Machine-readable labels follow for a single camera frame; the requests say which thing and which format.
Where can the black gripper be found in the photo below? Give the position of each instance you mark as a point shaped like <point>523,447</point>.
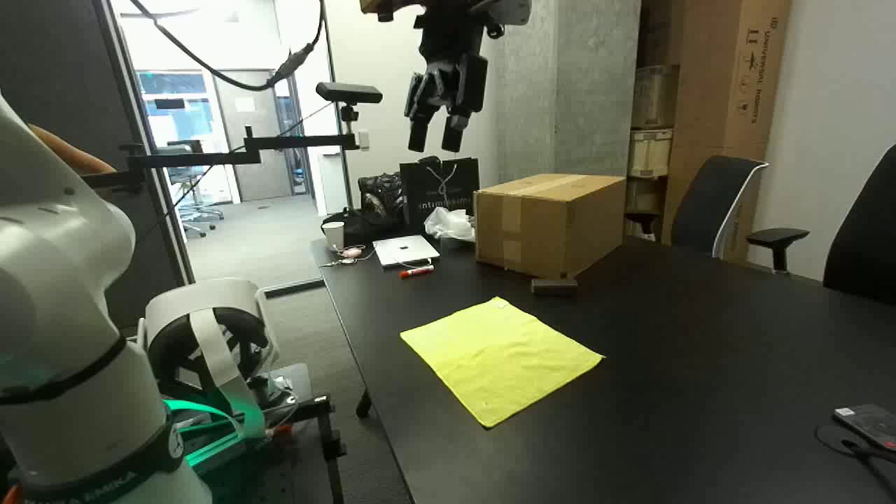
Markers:
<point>455,68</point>

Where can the yellow towel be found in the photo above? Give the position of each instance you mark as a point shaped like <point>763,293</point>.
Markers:
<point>498,361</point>

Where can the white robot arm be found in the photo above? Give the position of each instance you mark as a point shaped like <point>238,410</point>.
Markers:
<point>86,412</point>

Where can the black equipment bag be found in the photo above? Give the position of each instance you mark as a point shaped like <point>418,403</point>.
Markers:
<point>415,188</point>

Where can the white crumpled bag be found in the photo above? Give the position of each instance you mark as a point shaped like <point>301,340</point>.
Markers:
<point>449,226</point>

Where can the white tablet device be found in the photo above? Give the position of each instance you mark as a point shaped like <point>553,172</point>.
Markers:
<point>404,250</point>

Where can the white paper cup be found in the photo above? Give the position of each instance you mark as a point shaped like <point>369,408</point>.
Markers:
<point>334,237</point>

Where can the brown cardboard box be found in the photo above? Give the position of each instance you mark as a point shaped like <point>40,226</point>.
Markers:
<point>550,226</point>

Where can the red marker pen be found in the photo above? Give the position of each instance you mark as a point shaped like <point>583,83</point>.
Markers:
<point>415,274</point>

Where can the tall cardboard box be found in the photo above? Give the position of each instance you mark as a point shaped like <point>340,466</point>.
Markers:
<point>705,83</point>

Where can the black office chair right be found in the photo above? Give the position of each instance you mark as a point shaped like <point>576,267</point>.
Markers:
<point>863,250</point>

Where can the smartphone on table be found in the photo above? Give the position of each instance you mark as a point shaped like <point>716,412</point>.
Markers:
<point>870,424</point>

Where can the black camera on stand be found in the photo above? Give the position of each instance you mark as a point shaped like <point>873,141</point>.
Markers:
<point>347,95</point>

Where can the black office chair white frame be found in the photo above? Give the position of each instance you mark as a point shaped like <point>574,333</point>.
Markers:
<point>705,215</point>

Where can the robot base mount stand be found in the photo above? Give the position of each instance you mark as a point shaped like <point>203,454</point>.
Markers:
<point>214,358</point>

